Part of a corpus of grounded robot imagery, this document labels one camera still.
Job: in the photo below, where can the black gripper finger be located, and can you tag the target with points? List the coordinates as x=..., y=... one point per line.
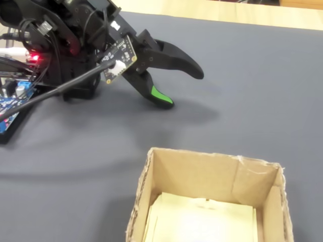
x=151, y=90
x=176, y=60

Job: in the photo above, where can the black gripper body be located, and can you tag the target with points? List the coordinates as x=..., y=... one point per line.
x=141, y=41

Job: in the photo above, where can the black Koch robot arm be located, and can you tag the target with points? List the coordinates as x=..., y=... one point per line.
x=73, y=30

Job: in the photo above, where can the brown cardboard box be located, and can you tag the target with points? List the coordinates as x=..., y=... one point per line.
x=202, y=171

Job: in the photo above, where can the brown wooden furniture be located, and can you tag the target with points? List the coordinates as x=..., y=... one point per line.
x=302, y=2

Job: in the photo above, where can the blue controller circuit board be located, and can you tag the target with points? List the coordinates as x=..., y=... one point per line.
x=12, y=103

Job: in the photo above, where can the pale yellow paper sheets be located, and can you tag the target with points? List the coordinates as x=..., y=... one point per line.
x=202, y=224

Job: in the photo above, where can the black camera circuit board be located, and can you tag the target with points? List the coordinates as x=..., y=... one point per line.
x=121, y=54

